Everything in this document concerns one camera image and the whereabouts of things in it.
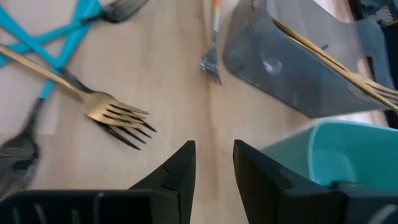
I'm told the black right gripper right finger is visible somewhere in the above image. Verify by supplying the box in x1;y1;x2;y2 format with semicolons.
233;139;340;224

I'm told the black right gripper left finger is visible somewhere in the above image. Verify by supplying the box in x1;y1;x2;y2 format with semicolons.
128;139;197;224

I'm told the teal plastic bin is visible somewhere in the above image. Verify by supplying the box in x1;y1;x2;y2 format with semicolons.
261;120;398;192

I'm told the grey translucent plastic bin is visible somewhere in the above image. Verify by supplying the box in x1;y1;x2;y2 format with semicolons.
222;0;396;119

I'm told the silver fork orange handle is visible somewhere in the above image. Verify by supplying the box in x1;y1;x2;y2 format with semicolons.
200;0;223;85

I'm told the cutlery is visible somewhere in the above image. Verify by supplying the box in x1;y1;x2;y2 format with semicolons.
0;4;158;151

